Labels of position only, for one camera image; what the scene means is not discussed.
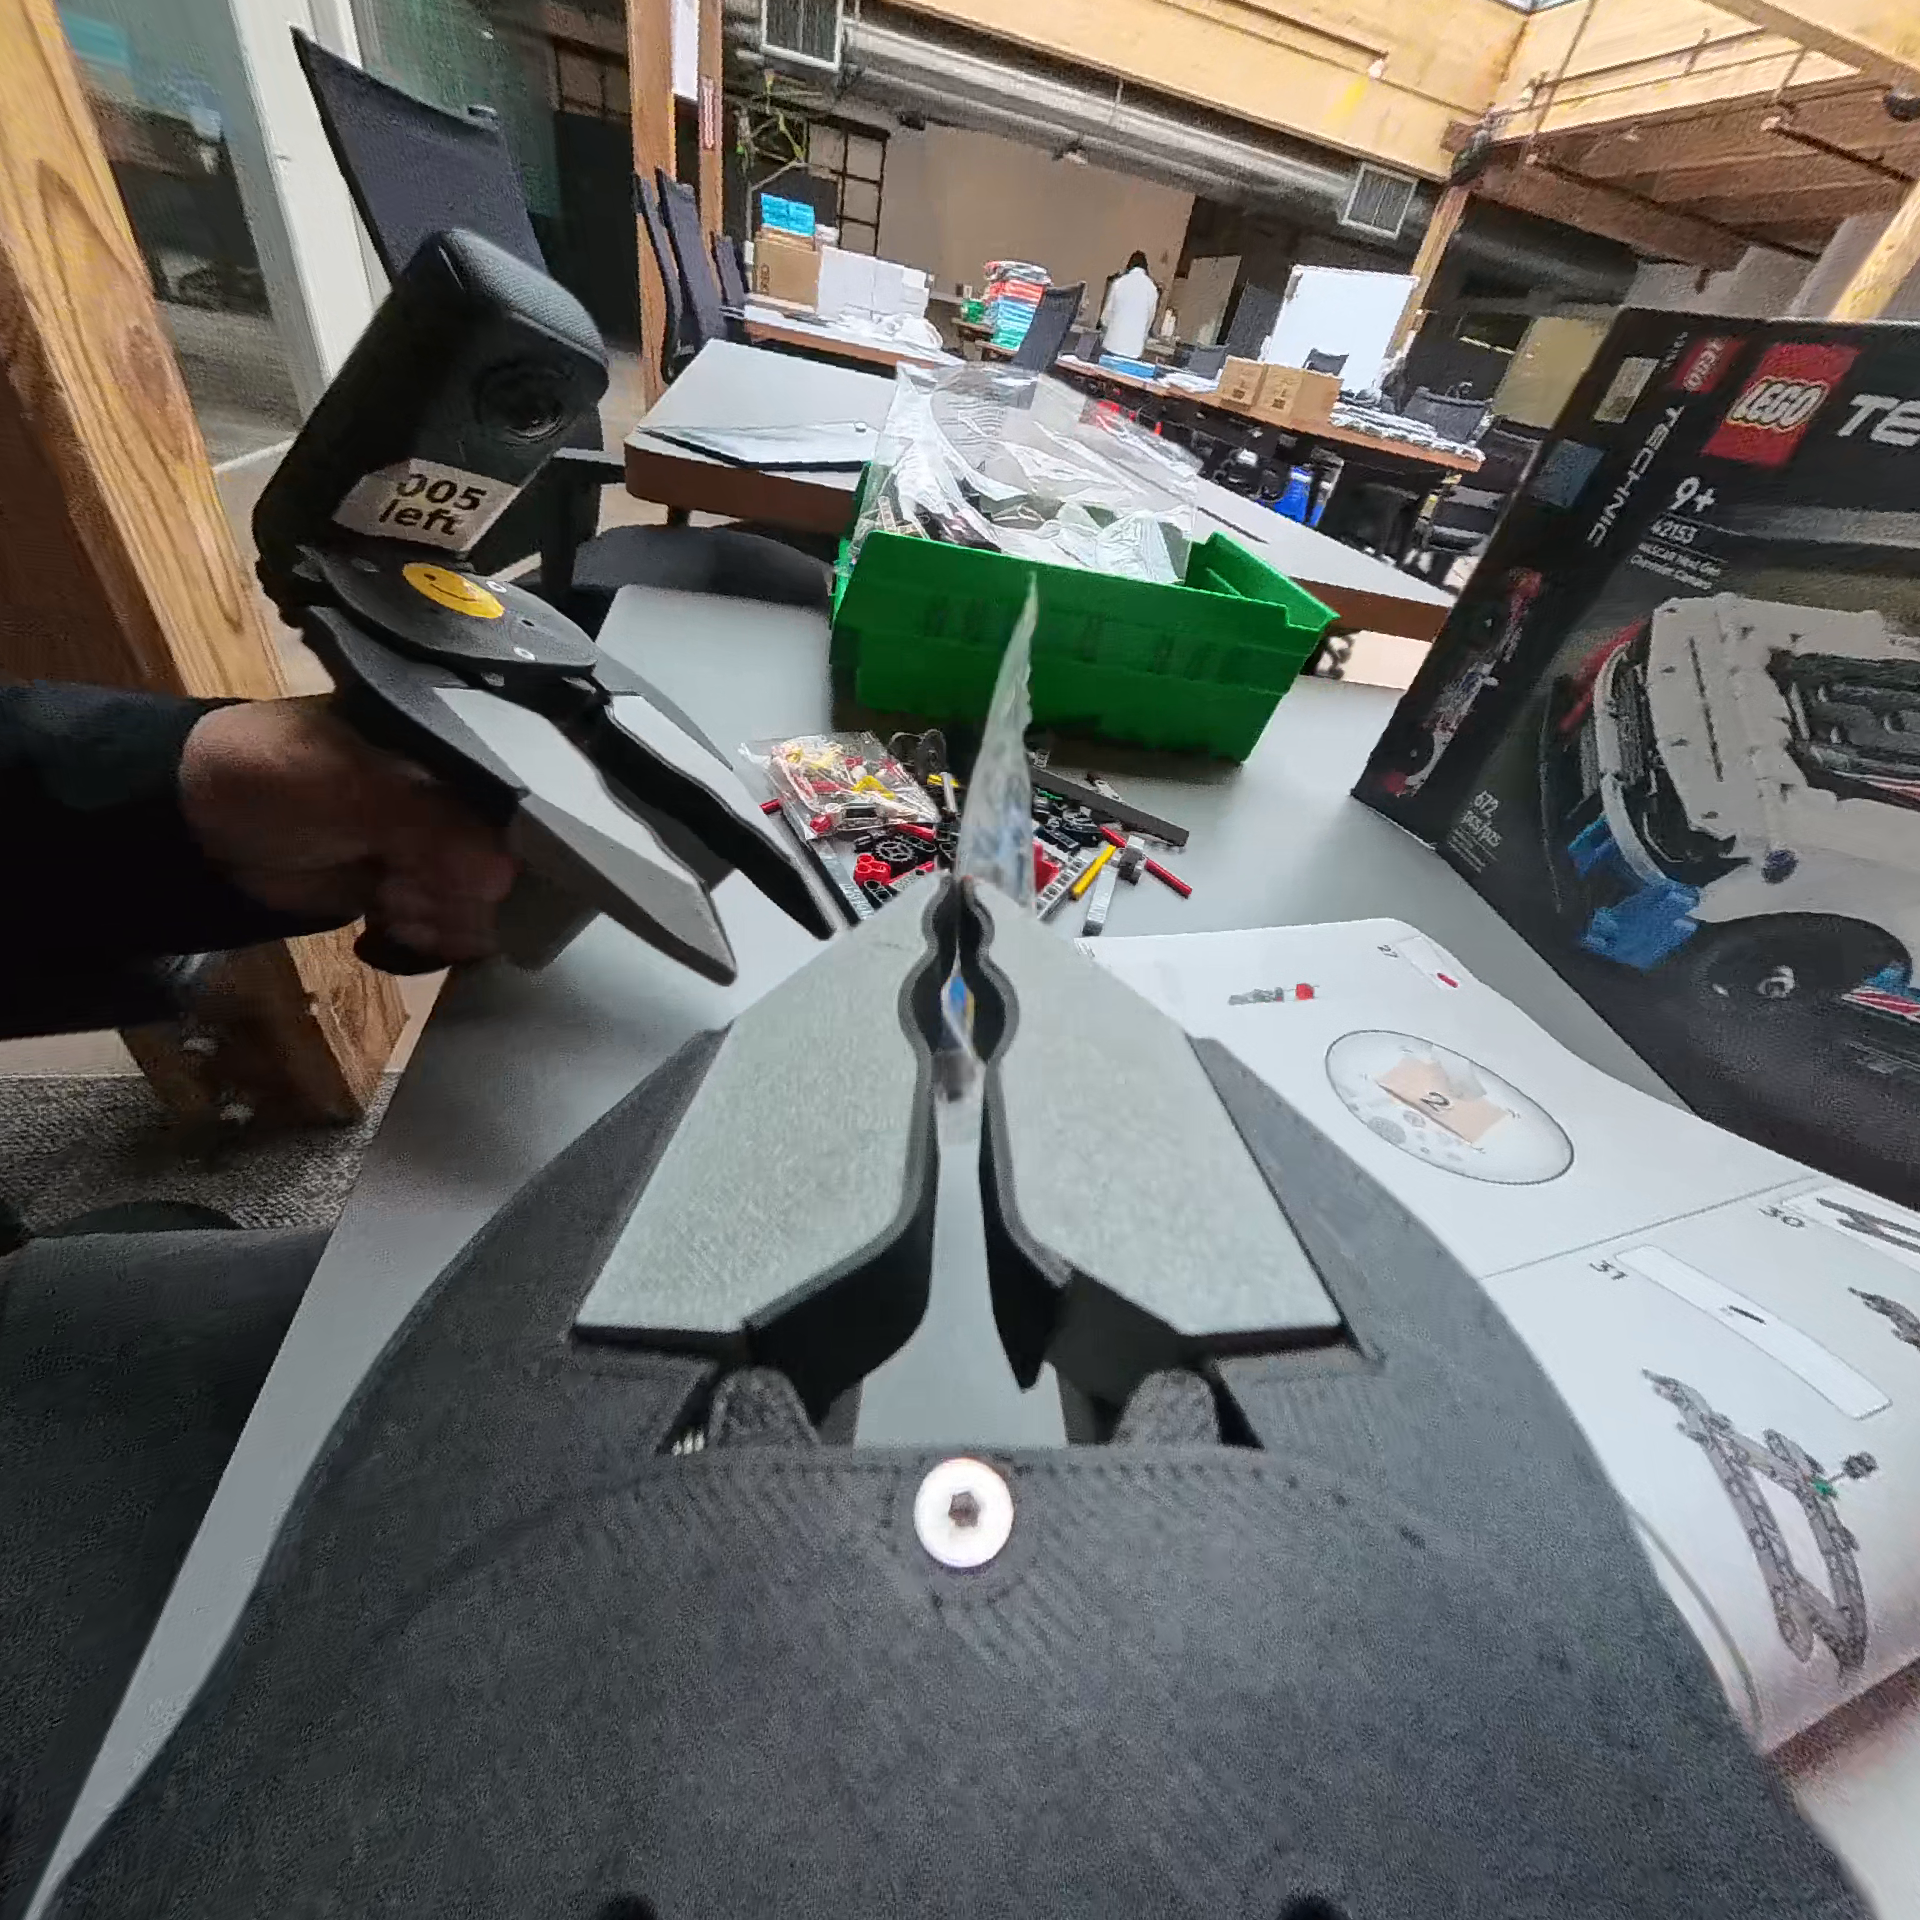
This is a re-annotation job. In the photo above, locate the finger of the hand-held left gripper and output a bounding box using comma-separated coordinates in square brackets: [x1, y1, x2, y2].
[433, 682, 740, 991]
[573, 656, 841, 945]

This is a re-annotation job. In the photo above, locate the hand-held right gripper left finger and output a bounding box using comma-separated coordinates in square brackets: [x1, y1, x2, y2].
[573, 879, 945, 1426]

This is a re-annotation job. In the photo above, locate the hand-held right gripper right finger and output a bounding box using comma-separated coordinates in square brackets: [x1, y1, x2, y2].
[959, 882, 1344, 1394]

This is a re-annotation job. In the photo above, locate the colourful brick model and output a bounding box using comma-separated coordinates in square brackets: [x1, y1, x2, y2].
[933, 577, 1045, 1108]

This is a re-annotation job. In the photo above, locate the person's left forearm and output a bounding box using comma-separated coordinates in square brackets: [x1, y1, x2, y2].
[0, 682, 226, 1041]

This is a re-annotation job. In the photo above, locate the clear bag of lego parts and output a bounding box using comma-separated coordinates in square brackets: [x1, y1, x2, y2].
[737, 732, 938, 841]

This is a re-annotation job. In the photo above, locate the long dark grey lego plate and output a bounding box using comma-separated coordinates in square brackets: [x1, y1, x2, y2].
[1034, 769, 1191, 846]

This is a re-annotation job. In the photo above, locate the black lego set box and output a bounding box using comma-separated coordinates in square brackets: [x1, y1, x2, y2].
[1350, 307, 1920, 1210]

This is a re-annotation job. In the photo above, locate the person's left hand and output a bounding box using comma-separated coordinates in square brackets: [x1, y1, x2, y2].
[180, 696, 521, 966]

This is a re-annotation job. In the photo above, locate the white instruction booklet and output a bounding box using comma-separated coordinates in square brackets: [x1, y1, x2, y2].
[1076, 920, 1920, 1759]

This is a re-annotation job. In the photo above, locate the black mesh office chair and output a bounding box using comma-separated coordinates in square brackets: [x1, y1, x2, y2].
[292, 30, 833, 634]

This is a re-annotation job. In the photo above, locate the small black wheel assembly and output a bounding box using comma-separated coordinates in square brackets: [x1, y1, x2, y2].
[816, 728, 1198, 940]

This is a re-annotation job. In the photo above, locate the black flat sheet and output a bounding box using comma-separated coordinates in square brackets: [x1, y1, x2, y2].
[637, 422, 903, 475]

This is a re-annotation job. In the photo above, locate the grey background table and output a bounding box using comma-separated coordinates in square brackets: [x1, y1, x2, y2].
[622, 343, 1456, 646]

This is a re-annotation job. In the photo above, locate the green plastic bin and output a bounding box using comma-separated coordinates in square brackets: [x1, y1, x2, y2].
[830, 462, 1338, 763]

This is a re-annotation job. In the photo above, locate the pile of clear plastic bags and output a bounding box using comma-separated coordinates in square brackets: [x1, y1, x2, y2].
[861, 359, 1202, 587]

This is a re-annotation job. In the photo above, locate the person's leg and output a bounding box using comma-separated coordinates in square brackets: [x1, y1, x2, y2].
[0, 1201, 337, 1920]

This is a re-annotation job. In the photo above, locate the long wooden table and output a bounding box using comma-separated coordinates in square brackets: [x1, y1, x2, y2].
[1049, 352, 1487, 480]

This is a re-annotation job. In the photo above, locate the white panel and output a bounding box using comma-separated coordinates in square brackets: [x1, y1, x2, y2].
[1288, 268, 1421, 371]

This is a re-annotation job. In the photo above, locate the wooden post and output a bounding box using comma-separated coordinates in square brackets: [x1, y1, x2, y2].
[0, 0, 409, 1128]
[626, 0, 725, 408]

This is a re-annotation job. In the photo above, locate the silver air duct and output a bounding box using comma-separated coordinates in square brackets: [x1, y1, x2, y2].
[838, 17, 1448, 242]

